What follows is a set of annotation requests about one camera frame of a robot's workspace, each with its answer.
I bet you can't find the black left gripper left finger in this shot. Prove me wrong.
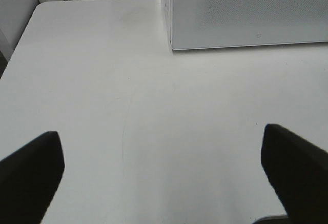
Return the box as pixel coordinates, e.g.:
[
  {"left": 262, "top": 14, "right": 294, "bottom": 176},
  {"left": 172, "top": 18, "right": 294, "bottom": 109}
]
[{"left": 1, "top": 131, "right": 65, "bottom": 223}]

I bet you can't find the white microwave door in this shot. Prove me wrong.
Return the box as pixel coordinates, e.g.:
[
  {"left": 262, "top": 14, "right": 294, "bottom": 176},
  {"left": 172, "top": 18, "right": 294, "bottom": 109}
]
[{"left": 168, "top": 0, "right": 327, "bottom": 50}]

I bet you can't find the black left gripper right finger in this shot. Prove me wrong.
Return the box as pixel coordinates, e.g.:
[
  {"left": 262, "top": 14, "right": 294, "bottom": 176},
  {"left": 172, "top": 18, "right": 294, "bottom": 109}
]
[{"left": 261, "top": 124, "right": 327, "bottom": 223}]

